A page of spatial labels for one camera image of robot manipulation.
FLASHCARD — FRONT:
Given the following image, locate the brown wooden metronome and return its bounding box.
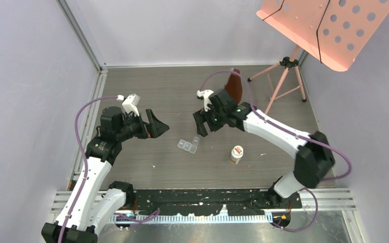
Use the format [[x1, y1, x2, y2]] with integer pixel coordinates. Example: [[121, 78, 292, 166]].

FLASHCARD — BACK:
[[224, 68, 243, 104]]

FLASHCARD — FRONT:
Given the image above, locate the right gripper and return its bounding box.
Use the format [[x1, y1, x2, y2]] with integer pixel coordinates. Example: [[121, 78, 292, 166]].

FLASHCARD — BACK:
[[194, 104, 227, 137]]

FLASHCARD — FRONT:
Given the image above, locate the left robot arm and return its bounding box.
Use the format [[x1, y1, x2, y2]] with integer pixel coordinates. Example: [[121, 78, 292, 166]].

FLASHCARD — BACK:
[[42, 106, 169, 242]]

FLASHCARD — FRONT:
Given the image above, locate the pink music stand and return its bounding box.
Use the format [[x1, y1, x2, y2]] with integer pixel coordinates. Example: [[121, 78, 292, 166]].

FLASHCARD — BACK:
[[247, 0, 389, 115]]

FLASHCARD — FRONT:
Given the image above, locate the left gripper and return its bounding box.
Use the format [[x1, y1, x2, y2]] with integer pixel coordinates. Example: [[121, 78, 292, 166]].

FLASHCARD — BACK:
[[116, 109, 169, 142]]

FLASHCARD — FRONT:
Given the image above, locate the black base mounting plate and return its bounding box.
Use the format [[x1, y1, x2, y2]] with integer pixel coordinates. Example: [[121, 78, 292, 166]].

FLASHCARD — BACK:
[[125, 189, 302, 216]]

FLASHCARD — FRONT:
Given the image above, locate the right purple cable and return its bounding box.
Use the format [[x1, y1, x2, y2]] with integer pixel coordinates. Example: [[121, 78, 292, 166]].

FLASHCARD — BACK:
[[199, 70, 353, 182]]

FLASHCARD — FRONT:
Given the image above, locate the clear weekly pill organizer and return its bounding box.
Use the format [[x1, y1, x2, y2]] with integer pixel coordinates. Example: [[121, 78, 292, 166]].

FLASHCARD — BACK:
[[177, 136, 200, 154]]

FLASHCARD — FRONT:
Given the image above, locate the white vitamin pill bottle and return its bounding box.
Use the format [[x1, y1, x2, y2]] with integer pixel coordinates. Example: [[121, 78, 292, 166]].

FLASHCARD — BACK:
[[229, 145, 244, 165]]

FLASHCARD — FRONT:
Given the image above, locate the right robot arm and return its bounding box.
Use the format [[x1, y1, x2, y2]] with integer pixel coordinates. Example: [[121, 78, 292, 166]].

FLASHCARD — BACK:
[[193, 89, 335, 208]]

